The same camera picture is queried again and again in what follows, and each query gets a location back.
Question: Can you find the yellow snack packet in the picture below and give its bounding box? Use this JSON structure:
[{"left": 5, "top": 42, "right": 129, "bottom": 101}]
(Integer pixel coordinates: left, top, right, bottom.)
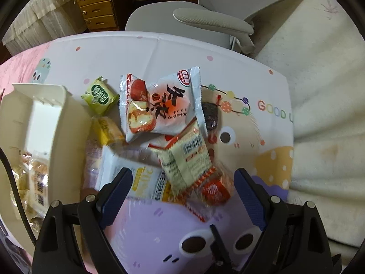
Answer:
[{"left": 91, "top": 116, "right": 126, "bottom": 147}]

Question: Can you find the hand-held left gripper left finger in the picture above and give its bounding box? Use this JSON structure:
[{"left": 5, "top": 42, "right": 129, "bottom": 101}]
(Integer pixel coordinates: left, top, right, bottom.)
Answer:
[{"left": 33, "top": 168, "right": 133, "bottom": 274}]

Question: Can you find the dark chocolate cake packet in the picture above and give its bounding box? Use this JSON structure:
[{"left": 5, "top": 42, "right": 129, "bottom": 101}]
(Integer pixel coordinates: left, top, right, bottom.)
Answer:
[{"left": 200, "top": 101, "right": 221, "bottom": 130}]

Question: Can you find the small red snack packet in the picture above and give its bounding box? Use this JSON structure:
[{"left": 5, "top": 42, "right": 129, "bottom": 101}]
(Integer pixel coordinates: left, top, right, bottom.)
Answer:
[{"left": 199, "top": 175, "right": 232, "bottom": 207}]

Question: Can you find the cream leaf print blanket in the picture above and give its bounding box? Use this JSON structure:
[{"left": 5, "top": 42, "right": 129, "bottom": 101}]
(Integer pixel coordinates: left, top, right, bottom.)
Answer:
[{"left": 254, "top": 0, "right": 365, "bottom": 249}]

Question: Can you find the white and yellow bar packet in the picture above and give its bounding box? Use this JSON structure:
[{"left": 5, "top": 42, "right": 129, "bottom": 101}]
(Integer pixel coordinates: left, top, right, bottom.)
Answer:
[{"left": 98, "top": 145, "right": 173, "bottom": 204}]

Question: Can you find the pink blanket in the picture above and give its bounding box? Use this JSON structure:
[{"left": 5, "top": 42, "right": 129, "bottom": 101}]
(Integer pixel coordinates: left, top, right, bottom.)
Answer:
[{"left": 0, "top": 43, "right": 53, "bottom": 97}]

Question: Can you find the cartoon print folding table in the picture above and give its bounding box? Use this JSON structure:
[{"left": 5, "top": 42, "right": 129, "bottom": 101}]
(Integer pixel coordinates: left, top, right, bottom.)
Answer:
[{"left": 0, "top": 31, "right": 295, "bottom": 274}]

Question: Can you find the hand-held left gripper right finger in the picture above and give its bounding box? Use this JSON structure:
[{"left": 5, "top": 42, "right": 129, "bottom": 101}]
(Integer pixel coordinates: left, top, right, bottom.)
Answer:
[{"left": 234, "top": 168, "right": 333, "bottom": 274}]

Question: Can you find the lilac snack packet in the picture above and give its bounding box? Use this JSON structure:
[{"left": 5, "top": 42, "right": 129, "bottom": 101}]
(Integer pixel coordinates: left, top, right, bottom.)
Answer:
[{"left": 85, "top": 138, "right": 104, "bottom": 190}]

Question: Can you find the cream plastic storage bin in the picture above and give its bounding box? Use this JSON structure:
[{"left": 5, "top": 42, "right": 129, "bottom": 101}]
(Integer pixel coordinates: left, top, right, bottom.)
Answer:
[{"left": 0, "top": 83, "right": 93, "bottom": 236}]

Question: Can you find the white pleated fabric cover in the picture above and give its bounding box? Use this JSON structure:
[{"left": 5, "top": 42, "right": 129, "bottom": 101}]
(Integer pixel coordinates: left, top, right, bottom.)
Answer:
[{"left": 2, "top": 0, "right": 87, "bottom": 56}]

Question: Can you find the white and red cake packet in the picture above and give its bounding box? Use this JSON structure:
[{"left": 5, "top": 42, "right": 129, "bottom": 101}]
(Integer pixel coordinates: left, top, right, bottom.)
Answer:
[{"left": 119, "top": 66, "right": 210, "bottom": 144}]

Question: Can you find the cream barcode snack packet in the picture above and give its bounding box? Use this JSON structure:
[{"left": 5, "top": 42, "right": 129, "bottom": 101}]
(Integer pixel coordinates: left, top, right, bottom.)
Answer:
[{"left": 148, "top": 119, "right": 215, "bottom": 198}]

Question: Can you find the small green snack packet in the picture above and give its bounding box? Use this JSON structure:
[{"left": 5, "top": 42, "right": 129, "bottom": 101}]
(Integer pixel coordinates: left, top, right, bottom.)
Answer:
[{"left": 81, "top": 76, "right": 120, "bottom": 116}]

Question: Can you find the translucent fried snack packet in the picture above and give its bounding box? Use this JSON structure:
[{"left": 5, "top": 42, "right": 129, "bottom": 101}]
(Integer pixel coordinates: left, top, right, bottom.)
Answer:
[{"left": 27, "top": 151, "right": 50, "bottom": 216}]

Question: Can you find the clear bag of crumbly snack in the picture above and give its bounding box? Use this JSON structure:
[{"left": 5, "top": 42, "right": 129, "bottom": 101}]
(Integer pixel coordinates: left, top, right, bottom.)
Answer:
[{"left": 11, "top": 154, "right": 30, "bottom": 199}]

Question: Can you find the wooden desk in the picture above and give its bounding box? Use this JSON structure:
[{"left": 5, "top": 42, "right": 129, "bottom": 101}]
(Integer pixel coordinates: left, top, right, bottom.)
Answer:
[{"left": 70, "top": 0, "right": 206, "bottom": 32}]

